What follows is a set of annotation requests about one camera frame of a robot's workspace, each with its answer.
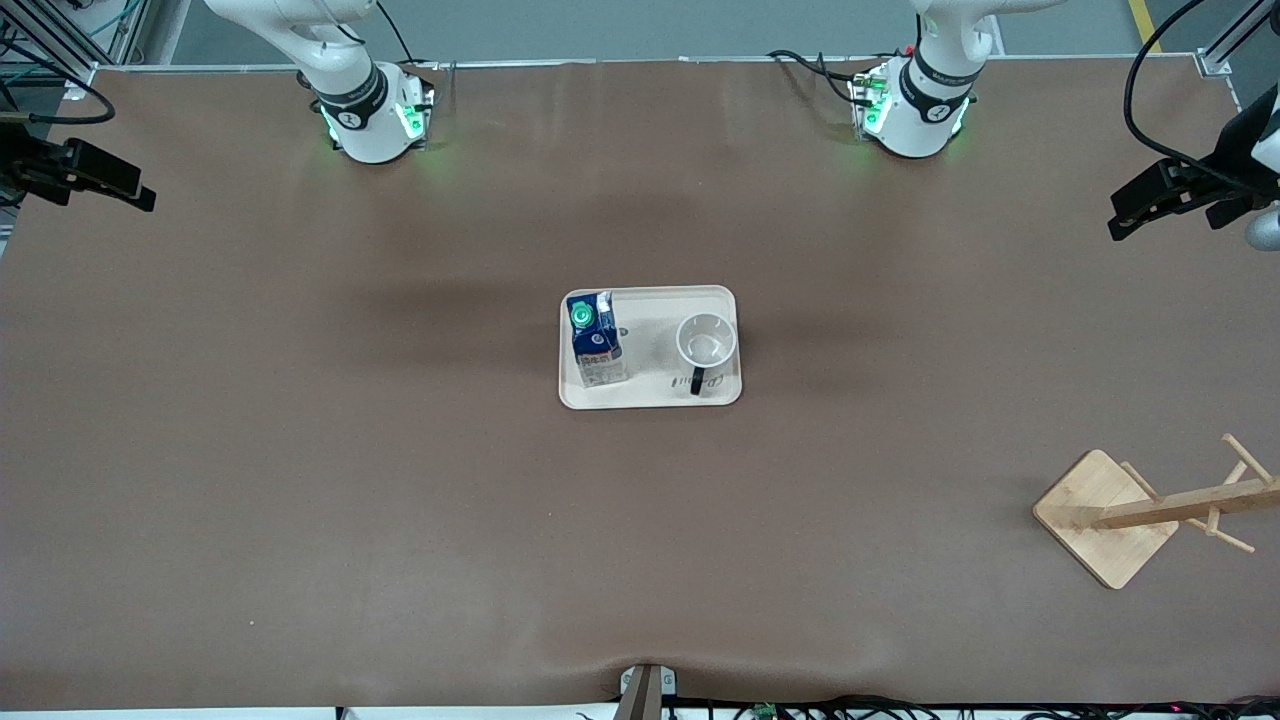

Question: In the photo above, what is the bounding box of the white smiley cup black handle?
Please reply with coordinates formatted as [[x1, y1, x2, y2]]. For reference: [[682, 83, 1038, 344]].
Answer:
[[675, 312, 739, 397]]

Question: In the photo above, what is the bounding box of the blue milk carton green cap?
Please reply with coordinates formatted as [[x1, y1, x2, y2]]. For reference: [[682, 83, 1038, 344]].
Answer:
[[566, 290, 631, 390]]

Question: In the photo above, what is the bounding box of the wooden cup rack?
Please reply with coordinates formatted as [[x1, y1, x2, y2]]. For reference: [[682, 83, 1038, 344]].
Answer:
[[1032, 433, 1280, 591]]

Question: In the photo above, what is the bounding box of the beige rectangular plastic tray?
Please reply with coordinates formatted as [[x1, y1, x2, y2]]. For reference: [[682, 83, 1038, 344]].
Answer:
[[558, 285, 744, 411]]

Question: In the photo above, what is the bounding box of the aluminium frame with cables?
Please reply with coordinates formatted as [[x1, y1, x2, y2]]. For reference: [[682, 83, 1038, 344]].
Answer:
[[0, 0, 153, 93]]

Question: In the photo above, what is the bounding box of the aluminium frame corner post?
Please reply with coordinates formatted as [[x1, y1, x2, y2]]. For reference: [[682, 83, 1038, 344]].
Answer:
[[1195, 0, 1280, 81]]

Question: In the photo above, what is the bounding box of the black right arm base cable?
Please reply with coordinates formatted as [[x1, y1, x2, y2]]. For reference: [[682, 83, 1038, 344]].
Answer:
[[374, 0, 447, 77]]

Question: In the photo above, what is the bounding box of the black arm base cable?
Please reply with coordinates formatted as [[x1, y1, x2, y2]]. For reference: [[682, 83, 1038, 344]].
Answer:
[[767, 45, 916, 106], [374, 0, 447, 77]]

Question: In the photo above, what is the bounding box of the black left arm base cable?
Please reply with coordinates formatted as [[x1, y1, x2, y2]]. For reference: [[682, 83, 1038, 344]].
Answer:
[[767, 45, 916, 106]]

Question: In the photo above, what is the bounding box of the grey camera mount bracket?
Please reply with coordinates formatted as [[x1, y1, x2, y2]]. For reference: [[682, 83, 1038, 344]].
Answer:
[[615, 662, 679, 720]]

